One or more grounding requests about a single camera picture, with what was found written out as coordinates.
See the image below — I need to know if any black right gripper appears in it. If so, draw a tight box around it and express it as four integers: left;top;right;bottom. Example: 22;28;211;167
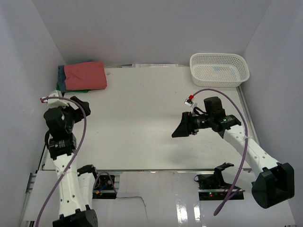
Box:
171;112;213;138

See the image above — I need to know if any red t shirt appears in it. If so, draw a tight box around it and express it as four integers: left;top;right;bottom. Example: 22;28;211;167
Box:
64;61;107;90

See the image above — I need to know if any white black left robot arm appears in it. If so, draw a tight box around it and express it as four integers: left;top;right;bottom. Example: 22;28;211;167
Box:
37;94;100;227

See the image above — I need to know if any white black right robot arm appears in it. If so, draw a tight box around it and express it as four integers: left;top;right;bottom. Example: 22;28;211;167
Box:
172;96;294;209

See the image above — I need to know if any folded green t shirt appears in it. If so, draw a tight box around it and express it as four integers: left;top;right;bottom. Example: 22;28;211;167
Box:
56;82;89;93

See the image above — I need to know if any folded blue t shirt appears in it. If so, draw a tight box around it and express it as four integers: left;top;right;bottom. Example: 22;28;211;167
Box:
57;65;66;93

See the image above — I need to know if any white perforated plastic basket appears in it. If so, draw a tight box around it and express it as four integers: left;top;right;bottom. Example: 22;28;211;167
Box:
189;53;250;87

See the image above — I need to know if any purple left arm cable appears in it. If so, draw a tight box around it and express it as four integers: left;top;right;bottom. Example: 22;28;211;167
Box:
35;96;118;227

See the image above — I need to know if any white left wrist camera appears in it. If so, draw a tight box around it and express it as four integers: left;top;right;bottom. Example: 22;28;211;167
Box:
40;90;69;109

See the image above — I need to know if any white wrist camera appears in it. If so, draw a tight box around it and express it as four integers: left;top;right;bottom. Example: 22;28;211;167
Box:
184;95;197;113
40;90;69;109

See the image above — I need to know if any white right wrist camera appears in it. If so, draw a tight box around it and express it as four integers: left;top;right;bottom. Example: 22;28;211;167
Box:
184;95;197;113

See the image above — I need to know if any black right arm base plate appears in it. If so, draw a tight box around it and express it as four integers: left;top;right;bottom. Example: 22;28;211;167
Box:
194;174;231;201

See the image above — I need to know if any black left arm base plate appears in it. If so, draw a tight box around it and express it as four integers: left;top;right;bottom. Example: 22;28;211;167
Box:
92;175;116;200

